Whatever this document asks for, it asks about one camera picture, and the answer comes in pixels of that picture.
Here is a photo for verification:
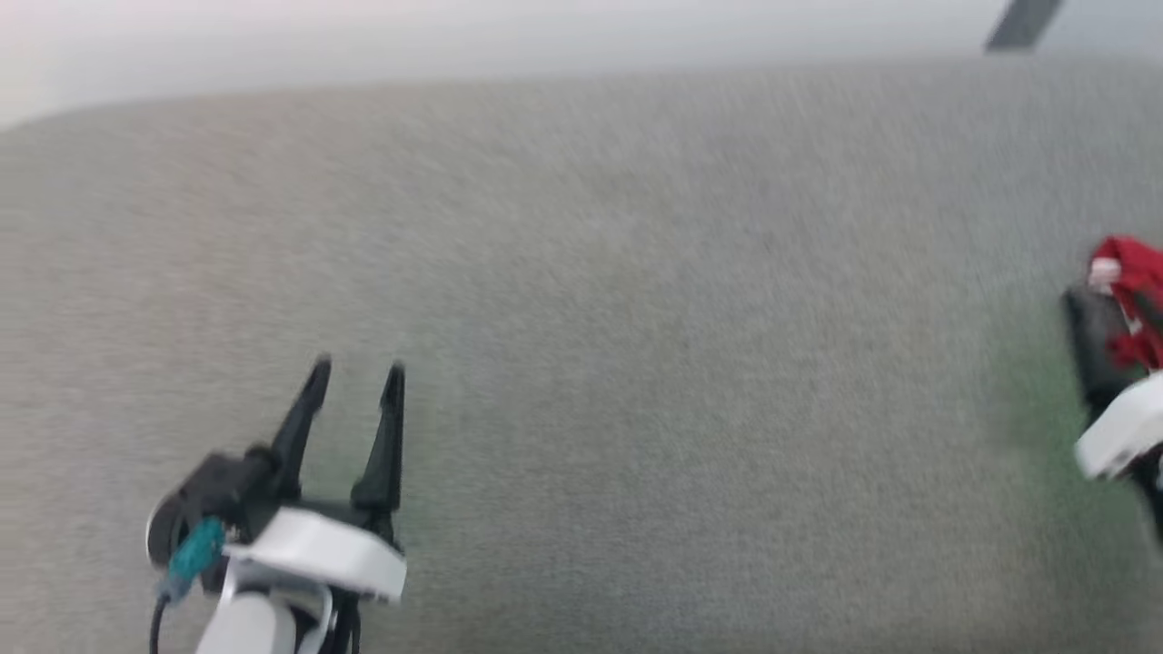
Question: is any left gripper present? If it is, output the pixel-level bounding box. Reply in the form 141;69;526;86
145;356;408;596

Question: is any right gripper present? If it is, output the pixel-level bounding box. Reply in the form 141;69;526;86
1061;283;1163;548

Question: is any red and white garment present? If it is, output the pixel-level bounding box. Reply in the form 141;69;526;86
1087;234;1163;372

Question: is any grey fabric sofa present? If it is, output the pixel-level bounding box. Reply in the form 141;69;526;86
0;54;1163;654

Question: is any dark grey bar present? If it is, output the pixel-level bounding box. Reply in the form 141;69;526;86
984;0;1066;53

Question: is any teal left camera plug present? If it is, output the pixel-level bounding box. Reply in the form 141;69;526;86
162;516;226;602

